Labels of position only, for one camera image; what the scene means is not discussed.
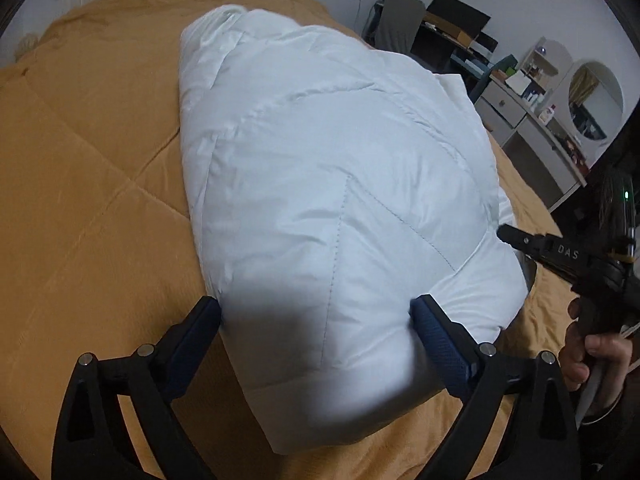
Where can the beige plush ball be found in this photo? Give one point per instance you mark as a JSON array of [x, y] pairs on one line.
[[27, 42]]

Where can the white dresser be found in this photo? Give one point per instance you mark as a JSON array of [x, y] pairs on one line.
[[530, 130]]

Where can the white lotion bottle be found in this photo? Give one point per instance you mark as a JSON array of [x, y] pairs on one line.
[[547, 112]]

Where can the orange quilted blanket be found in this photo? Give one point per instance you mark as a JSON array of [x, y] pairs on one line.
[[90, 185]]

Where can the arched mirror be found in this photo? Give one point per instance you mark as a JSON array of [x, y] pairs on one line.
[[595, 100]]

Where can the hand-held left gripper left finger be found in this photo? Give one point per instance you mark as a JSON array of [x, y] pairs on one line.
[[195, 340]]

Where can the person's right hand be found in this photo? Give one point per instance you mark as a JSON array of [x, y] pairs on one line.
[[600, 360]]

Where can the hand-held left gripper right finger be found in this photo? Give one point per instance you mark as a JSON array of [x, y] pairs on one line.
[[440, 345]]

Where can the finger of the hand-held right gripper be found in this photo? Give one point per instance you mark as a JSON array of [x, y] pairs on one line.
[[522, 245]]

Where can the white puffer jacket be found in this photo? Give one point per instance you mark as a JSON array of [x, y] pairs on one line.
[[325, 185]]

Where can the black monitor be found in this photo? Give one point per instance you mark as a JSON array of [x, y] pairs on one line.
[[457, 12]]

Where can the white arched shelf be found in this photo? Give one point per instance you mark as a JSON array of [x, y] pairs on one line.
[[545, 67]]

